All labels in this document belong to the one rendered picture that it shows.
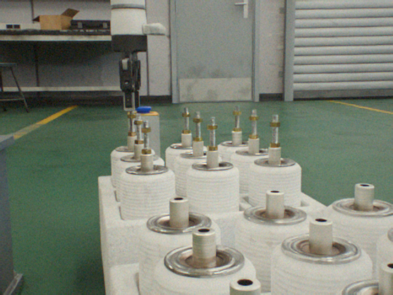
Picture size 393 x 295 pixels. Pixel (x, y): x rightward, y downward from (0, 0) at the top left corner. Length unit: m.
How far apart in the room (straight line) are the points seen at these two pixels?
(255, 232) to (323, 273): 0.13
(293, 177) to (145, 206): 0.27
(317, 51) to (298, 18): 0.43
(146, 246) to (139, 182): 0.30
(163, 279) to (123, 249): 0.39
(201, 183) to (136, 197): 0.11
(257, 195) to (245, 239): 0.33
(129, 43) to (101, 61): 4.84
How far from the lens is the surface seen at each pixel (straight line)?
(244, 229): 0.61
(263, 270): 0.61
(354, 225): 0.64
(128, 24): 1.08
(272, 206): 0.62
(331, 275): 0.49
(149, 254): 0.58
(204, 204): 0.89
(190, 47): 5.89
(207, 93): 5.91
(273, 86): 6.04
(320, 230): 0.51
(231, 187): 0.90
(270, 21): 6.04
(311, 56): 6.09
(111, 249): 0.85
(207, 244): 0.48
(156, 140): 1.28
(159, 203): 0.87
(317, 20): 6.11
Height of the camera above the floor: 0.43
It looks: 9 degrees down
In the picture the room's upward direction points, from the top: 1 degrees counter-clockwise
